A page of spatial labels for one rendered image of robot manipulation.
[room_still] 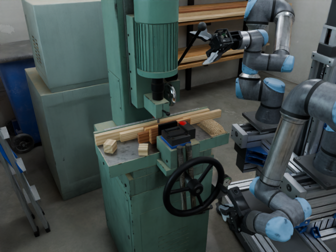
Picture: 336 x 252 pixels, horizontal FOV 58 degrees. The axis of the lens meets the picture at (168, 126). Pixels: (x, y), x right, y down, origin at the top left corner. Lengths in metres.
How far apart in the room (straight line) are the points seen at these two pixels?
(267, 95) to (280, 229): 0.88
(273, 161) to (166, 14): 0.66
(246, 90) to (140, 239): 0.96
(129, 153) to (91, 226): 1.07
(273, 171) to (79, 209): 1.64
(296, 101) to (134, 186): 0.74
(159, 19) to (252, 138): 0.91
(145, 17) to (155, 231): 1.00
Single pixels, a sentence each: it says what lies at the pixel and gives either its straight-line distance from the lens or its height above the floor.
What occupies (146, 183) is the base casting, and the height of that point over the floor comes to 0.76.
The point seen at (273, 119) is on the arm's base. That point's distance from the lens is 1.79.
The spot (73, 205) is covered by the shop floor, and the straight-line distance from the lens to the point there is 2.47.
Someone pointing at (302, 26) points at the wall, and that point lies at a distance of 4.84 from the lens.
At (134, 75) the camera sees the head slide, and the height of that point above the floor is 1.17.
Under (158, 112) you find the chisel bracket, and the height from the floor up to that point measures 1.03.
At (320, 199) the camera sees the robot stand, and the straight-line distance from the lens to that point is 1.52.
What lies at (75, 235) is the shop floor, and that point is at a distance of 2.26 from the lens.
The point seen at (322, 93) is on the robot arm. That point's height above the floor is 1.28.
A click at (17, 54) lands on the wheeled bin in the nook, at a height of 0.95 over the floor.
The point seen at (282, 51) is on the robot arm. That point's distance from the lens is 1.47.
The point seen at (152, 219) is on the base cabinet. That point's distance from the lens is 1.53.
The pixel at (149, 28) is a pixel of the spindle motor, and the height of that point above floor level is 1.40.
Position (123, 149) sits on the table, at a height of 0.90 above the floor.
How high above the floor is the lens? 1.62
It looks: 28 degrees down
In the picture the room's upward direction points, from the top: straight up
